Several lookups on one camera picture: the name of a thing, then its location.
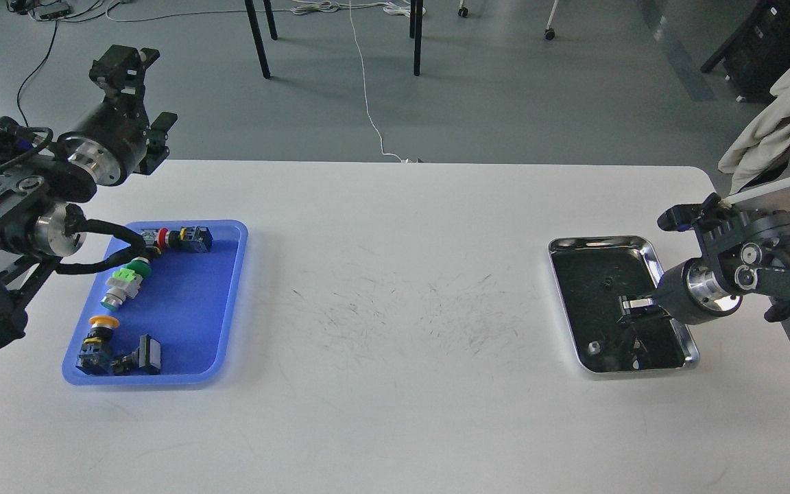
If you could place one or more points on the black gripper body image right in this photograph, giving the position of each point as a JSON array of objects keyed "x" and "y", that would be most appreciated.
[{"x": 691, "y": 294}]

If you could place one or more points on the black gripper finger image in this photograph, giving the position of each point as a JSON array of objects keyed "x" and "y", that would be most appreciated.
[
  {"x": 639, "y": 315},
  {"x": 120, "y": 73},
  {"x": 156, "y": 139},
  {"x": 629, "y": 303}
]

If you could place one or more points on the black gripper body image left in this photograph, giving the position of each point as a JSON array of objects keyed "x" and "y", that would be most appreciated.
[{"x": 108, "y": 142}]

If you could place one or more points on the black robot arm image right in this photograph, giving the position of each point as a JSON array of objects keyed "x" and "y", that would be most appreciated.
[{"x": 741, "y": 252}]

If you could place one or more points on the silver metal tray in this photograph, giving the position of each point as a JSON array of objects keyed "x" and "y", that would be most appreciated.
[{"x": 604, "y": 348}]

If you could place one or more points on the blue plastic tray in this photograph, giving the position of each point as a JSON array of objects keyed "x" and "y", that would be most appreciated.
[{"x": 186, "y": 305}]

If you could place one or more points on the black table leg left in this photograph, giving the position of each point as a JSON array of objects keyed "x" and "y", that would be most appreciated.
[{"x": 255, "y": 29}]

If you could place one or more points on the black table leg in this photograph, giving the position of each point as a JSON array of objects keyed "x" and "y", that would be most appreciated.
[
  {"x": 255, "y": 29},
  {"x": 416, "y": 14}
]

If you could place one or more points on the beige cloth on chair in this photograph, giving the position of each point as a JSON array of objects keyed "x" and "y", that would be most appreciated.
[{"x": 763, "y": 142}]

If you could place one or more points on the black cabinet background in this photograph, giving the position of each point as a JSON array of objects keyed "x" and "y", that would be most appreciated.
[{"x": 757, "y": 53}]

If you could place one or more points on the black table leg right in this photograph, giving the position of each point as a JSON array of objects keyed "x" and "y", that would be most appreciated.
[{"x": 416, "y": 14}]

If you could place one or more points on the red push button switch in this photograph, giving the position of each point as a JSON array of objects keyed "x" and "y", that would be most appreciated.
[{"x": 195, "y": 240}]

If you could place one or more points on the green push button switch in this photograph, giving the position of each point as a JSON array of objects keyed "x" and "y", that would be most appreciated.
[{"x": 141, "y": 266}]

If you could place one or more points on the light green selector switch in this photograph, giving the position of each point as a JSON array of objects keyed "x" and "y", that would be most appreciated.
[{"x": 123, "y": 284}]

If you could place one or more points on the black rectangular switch block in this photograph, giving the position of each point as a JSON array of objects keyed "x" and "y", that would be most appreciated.
[{"x": 147, "y": 357}]

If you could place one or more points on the yellow push button switch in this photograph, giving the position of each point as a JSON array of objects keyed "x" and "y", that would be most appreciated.
[{"x": 95, "y": 355}]

